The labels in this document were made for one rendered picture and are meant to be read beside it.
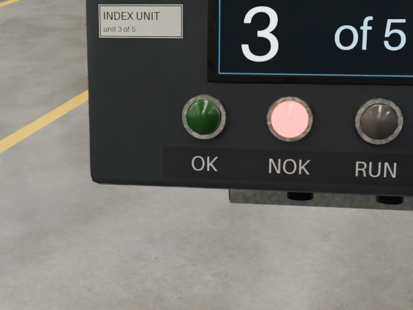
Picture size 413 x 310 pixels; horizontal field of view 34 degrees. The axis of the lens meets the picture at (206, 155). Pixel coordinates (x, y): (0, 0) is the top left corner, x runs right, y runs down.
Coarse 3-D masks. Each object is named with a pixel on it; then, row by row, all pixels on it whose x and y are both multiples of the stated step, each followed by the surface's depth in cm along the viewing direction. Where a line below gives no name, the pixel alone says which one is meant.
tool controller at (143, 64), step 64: (128, 0) 39; (192, 0) 38; (320, 0) 37; (384, 0) 36; (128, 64) 39; (192, 64) 39; (320, 64) 38; (384, 64) 37; (128, 128) 40; (256, 128) 39; (320, 128) 38; (320, 192) 39; (384, 192) 39
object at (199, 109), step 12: (204, 96) 39; (192, 108) 39; (204, 108) 38; (216, 108) 39; (192, 120) 39; (204, 120) 38; (216, 120) 39; (192, 132) 39; (204, 132) 39; (216, 132) 39
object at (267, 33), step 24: (240, 0) 38; (264, 0) 37; (288, 0) 37; (240, 24) 38; (264, 24) 38; (288, 24) 38; (216, 48) 38; (240, 48) 38; (264, 48) 38; (288, 48) 38; (216, 72) 39; (240, 72) 38; (264, 72) 38; (288, 72) 38
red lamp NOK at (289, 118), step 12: (288, 96) 38; (276, 108) 38; (288, 108) 38; (300, 108) 38; (276, 120) 38; (288, 120) 38; (300, 120) 38; (312, 120) 38; (276, 132) 39; (288, 132) 38; (300, 132) 38
